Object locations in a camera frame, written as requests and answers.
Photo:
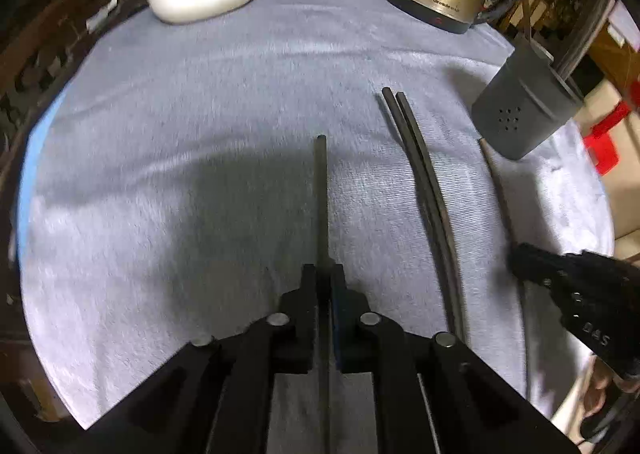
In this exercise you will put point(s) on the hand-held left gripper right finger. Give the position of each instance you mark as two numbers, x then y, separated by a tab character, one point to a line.
340	334

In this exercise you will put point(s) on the grey metal chopstick holder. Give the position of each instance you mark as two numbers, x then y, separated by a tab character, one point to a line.
520	104

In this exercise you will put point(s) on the carved wooden bench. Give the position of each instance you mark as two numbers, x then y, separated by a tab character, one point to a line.
55	34

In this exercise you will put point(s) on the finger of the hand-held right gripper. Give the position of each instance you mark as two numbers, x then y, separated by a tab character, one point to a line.
535	264

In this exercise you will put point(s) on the person's right hand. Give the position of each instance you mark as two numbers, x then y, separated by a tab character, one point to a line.
602	399

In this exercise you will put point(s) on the grey tablecloth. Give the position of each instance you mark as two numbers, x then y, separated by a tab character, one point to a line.
225	134

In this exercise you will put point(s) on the slim brown chopstick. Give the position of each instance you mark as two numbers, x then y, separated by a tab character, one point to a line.
497	184

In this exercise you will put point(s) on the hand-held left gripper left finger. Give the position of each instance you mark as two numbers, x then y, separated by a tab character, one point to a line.
307	314

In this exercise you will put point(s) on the set of dark wooden chopsticks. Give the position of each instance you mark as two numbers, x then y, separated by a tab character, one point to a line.
585	34

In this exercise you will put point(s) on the red plastic child chair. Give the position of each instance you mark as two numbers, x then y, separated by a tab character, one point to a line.
607	144

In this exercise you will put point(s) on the blue table mat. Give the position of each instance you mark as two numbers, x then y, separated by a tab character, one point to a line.
37	159

